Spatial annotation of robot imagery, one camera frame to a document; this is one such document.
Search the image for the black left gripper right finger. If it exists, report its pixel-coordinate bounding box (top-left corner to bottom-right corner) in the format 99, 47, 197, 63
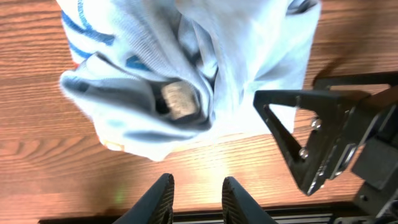
221, 177, 277, 224

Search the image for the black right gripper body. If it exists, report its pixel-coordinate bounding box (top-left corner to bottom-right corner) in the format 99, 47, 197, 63
323, 102, 397, 218

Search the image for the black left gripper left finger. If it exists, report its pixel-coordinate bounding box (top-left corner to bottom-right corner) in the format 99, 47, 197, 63
113, 173, 175, 224

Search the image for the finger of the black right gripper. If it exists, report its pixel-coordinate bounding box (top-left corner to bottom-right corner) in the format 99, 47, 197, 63
253, 90, 370, 196

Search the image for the light blue printed t-shirt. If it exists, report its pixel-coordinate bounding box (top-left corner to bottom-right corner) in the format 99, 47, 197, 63
59, 0, 322, 161

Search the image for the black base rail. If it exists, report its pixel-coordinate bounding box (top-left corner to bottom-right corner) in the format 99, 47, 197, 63
37, 202, 374, 224

